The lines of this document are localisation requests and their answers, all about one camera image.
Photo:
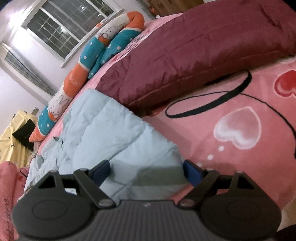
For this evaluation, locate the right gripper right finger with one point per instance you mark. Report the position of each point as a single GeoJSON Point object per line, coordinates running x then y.
{"type": "Point", "coordinates": [207, 182]}

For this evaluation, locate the wooden cabinet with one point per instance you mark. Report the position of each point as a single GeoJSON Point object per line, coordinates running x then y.
{"type": "Point", "coordinates": [170, 7]}

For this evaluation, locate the window with bars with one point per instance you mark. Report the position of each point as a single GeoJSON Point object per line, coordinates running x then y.
{"type": "Point", "coordinates": [62, 27]}

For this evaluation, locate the right grey curtain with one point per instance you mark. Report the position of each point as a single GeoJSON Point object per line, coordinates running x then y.
{"type": "Point", "coordinates": [24, 74]}

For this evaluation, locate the black cushion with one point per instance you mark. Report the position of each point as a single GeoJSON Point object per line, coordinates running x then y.
{"type": "Point", "coordinates": [23, 134]}

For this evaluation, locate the maroon down jacket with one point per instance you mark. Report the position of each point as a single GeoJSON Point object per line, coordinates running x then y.
{"type": "Point", "coordinates": [207, 42]}

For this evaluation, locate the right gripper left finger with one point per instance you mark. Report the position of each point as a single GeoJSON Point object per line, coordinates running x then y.
{"type": "Point", "coordinates": [85, 181]}

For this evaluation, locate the light blue down jacket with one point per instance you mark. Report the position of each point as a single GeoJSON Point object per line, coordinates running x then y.
{"type": "Point", "coordinates": [144, 164]}

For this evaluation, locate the pink folded quilt stack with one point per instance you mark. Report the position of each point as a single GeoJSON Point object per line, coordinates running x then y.
{"type": "Point", "coordinates": [13, 180]}

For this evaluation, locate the yellow cloth cover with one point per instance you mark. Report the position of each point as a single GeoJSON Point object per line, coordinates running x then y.
{"type": "Point", "coordinates": [11, 149]}

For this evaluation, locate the orange teal rabbit rolled quilt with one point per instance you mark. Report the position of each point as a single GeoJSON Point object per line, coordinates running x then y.
{"type": "Point", "coordinates": [111, 39]}

